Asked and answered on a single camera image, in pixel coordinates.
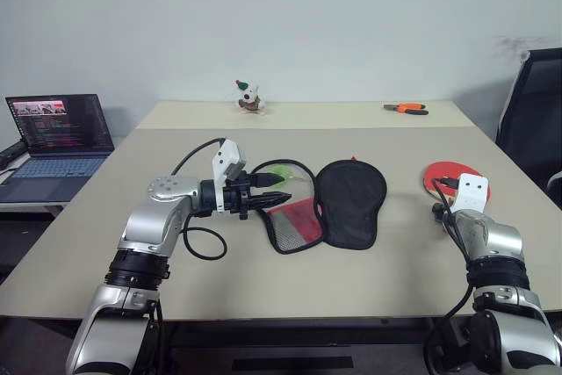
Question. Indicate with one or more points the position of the black mesh paddle case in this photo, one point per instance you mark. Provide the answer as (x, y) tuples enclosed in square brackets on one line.
[(351, 204)]

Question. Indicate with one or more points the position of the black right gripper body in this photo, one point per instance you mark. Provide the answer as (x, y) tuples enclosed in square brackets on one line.
[(437, 212)]

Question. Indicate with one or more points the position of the black office chair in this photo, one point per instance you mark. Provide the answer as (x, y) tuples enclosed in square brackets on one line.
[(531, 120)]

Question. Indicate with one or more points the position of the open blue laptop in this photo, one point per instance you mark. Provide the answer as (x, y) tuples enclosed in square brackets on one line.
[(61, 129)]

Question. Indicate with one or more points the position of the black device beside laptop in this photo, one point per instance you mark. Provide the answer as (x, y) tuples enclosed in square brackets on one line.
[(11, 153)]

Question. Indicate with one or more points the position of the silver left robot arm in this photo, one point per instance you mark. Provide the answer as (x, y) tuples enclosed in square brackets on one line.
[(149, 217)]

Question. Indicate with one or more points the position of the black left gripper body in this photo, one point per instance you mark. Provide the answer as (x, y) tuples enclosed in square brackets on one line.
[(237, 199)]

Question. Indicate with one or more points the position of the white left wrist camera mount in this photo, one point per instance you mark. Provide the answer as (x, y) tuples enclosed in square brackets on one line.
[(227, 156)]

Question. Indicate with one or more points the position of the red table tennis paddle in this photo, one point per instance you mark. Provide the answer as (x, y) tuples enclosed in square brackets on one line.
[(443, 170)]

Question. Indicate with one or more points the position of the white side table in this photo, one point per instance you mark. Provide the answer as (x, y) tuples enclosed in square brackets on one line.
[(30, 208)]

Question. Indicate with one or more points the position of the white plush dog toy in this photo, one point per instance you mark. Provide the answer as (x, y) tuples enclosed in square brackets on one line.
[(249, 98)]

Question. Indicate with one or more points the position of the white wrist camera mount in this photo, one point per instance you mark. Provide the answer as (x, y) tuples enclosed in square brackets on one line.
[(472, 192), (227, 156)]

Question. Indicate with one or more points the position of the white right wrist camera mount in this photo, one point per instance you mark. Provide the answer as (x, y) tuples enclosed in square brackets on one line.
[(472, 192)]

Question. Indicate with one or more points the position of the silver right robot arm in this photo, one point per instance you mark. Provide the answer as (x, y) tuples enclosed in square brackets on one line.
[(496, 239)]

